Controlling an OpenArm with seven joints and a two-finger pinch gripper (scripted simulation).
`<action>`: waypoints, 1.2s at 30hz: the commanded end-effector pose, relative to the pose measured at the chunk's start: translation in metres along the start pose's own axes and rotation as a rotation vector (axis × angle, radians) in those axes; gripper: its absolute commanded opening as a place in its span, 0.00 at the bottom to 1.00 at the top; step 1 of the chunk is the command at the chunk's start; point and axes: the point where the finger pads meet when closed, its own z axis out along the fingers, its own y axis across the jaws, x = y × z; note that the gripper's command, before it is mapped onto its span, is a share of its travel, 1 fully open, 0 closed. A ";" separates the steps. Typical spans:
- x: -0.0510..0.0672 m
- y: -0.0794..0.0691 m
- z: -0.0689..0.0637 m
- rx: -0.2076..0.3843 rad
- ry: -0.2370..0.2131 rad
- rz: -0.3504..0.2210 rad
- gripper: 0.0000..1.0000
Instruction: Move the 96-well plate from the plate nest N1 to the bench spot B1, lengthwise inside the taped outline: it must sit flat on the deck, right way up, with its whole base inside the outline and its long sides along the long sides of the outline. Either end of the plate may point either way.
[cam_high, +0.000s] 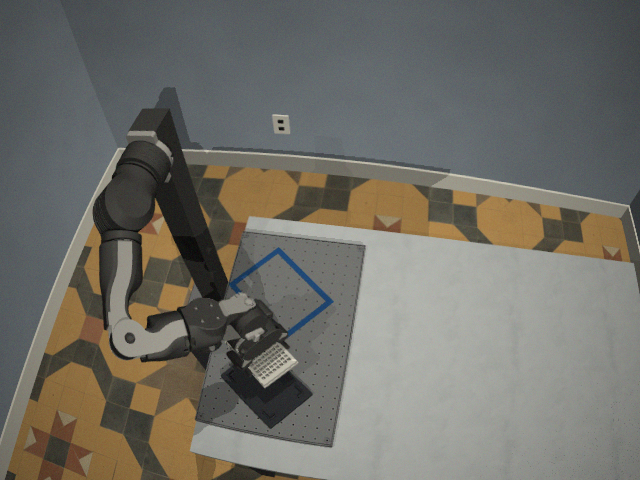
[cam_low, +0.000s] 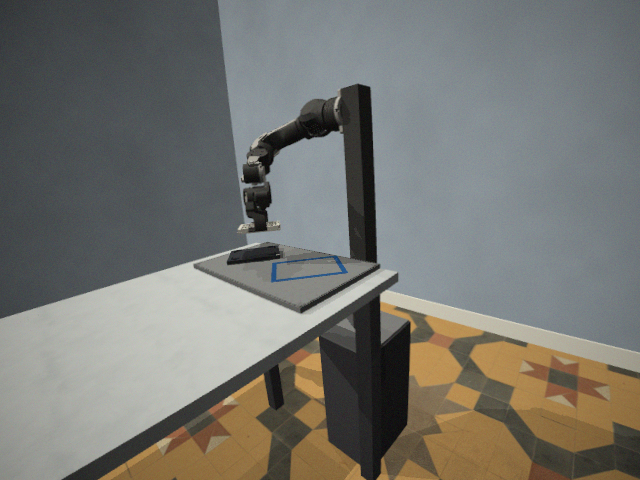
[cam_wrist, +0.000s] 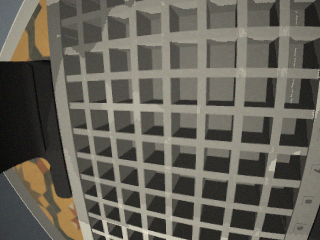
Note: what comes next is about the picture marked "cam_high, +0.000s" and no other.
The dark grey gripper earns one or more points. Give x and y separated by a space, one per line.
253 349

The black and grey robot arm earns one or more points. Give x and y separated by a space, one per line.
126 205

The blue tape outline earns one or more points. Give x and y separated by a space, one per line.
328 300

